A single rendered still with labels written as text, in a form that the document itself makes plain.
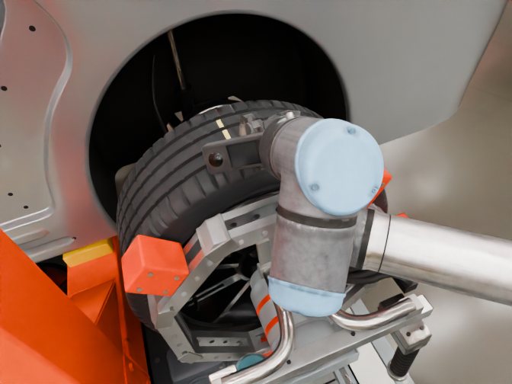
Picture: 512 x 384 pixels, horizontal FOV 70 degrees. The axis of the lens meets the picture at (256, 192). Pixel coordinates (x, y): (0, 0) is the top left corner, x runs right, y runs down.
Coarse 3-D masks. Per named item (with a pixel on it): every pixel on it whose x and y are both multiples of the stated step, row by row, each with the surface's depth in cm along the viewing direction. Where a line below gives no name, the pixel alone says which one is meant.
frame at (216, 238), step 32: (224, 224) 64; (256, 224) 64; (192, 256) 69; (224, 256) 64; (192, 288) 68; (352, 288) 97; (160, 320) 71; (192, 352) 85; (224, 352) 91; (256, 352) 98
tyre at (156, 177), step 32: (192, 128) 77; (224, 128) 75; (160, 160) 76; (192, 160) 72; (128, 192) 80; (160, 192) 70; (192, 192) 66; (224, 192) 66; (256, 192) 69; (384, 192) 85; (128, 224) 77; (160, 224) 67; (192, 224) 69
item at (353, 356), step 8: (336, 328) 148; (352, 352) 141; (336, 360) 139; (344, 360) 138; (352, 360) 141; (320, 368) 138; (328, 368) 137; (336, 368) 140; (296, 376) 137; (304, 376) 134; (312, 376) 137; (320, 376) 140
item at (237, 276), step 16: (272, 192) 71; (240, 256) 86; (256, 256) 95; (224, 272) 90; (240, 272) 89; (208, 288) 89; (224, 288) 109; (240, 288) 95; (192, 304) 91; (208, 304) 101; (224, 304) 99; (240, 304) 107; (192, 320) 92; (208, 320) 97; (224, 320) 100; (240, 320) 103; (256, 320) 105
